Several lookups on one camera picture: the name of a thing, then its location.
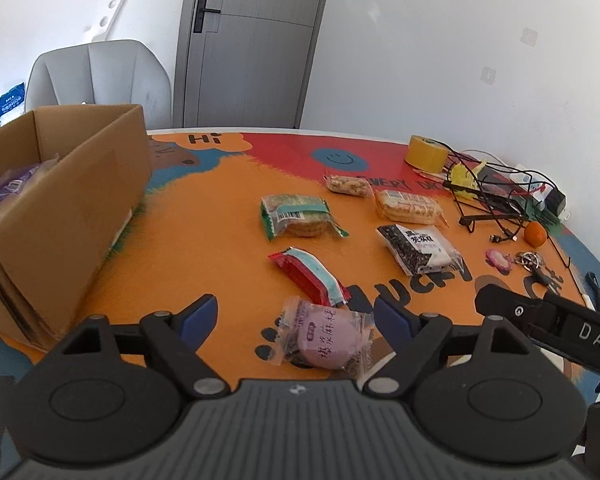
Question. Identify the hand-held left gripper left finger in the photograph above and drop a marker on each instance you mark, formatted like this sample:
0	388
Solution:
200	317

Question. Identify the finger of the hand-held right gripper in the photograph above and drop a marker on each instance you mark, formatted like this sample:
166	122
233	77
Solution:
515	307

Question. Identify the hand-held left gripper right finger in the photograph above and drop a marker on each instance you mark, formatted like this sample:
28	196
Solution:
395	317

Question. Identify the purple round cake packet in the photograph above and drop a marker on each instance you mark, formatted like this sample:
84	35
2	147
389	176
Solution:
325	337

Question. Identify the black sesame snack packet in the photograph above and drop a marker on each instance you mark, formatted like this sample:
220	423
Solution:
420	247

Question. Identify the red striped snack packet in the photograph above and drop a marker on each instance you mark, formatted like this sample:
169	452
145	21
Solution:
310	275

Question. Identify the yellow cracker packet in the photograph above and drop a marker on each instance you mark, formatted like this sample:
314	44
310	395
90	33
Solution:
407	206

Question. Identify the green cracker packet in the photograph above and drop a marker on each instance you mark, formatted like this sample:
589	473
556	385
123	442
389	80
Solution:
300	215

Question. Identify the clear peanut bar packet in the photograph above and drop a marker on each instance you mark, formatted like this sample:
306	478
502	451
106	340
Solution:
349	185

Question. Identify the cardboard box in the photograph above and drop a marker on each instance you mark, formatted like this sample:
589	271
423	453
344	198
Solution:
65	240

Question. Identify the large purple snack packet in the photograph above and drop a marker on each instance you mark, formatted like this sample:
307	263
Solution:
10	182

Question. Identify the bunch of keys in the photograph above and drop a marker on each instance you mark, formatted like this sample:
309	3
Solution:
535	267

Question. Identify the black pen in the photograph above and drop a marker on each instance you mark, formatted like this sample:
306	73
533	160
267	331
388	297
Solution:
596	290

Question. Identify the orange fruit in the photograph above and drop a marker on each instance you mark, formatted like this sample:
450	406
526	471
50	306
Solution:
535	234

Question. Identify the black power adapter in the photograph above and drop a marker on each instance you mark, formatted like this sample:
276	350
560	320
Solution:
555	201

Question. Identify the white power strip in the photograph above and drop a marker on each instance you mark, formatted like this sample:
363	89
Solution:
527	175

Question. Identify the yellow tape roll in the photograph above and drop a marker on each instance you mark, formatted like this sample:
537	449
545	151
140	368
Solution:
425	155

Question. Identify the grey upholstered chair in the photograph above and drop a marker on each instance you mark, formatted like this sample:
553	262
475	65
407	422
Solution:
100	75

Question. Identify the grey door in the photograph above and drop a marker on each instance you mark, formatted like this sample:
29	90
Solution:
250	60

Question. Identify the blue plastic bag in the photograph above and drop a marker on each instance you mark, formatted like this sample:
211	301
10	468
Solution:
10	102

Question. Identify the white foam board with holes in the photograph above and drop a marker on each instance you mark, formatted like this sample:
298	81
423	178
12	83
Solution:
107	15

